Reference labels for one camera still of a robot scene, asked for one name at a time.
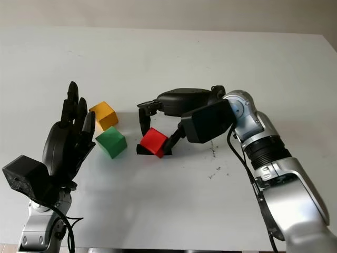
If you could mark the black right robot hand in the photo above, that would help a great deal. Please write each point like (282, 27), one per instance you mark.
(184, 100)

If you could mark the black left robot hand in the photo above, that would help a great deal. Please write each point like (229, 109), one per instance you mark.
(59, 147)

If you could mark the green wooden block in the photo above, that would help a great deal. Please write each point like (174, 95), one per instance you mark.
(110, 142)

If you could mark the red wooden block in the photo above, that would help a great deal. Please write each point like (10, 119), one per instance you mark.
(154, 141)

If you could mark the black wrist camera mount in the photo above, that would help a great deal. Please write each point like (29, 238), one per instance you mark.
(208, 124)
(25, 175)

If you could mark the black tape strip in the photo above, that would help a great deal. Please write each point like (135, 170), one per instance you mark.
(142, 150)

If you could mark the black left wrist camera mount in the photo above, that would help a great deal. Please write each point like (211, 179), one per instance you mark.
(25, 175)

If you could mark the yellow wooden block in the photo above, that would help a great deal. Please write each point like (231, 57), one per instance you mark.
(106, 116)

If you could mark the dark robot torso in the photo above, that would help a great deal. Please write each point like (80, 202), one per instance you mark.
(144, 251)

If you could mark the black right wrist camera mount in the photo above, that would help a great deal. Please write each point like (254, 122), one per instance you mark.
(208, 124)

